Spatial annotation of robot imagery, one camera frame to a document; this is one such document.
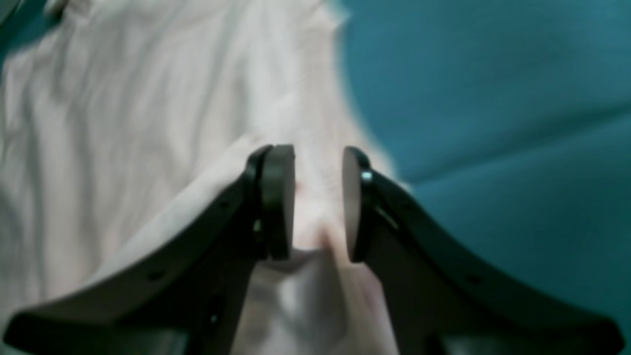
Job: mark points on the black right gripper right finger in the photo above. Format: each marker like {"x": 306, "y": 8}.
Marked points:
{"x": 441, "y": 298}

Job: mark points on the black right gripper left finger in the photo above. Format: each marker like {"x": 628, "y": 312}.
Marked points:
{"x": 186, "y": 298}

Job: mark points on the pink T-shirt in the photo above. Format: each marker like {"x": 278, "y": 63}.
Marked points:
{"x": 131, "y": 115}

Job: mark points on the teal table cloth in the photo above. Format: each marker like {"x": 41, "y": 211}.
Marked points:
{"x": 509, "y": 120}

